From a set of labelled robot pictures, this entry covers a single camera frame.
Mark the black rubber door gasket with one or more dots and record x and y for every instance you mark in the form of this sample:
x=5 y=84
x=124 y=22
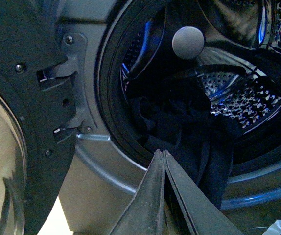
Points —
x=111 y=98

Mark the grey door hinge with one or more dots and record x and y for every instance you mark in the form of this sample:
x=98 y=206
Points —
x=74 y=47

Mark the stainless steel washer drum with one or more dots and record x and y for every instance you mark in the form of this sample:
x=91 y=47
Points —
x=189 y=67

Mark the dark blue polo shirt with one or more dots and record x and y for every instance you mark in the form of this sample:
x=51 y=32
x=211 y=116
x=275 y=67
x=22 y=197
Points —
x=192 y=137

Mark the washing machine door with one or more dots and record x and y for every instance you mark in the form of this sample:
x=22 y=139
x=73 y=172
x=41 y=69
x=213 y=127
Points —
x=35 y=150

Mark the silver front-load washing machine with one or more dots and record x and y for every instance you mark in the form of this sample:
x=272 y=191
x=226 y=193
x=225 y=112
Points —
x=103 y=177

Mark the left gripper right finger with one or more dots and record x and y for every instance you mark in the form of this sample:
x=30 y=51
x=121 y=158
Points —
x=201 y=216

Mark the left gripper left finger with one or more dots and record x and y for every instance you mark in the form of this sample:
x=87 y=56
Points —
x=144 y=215

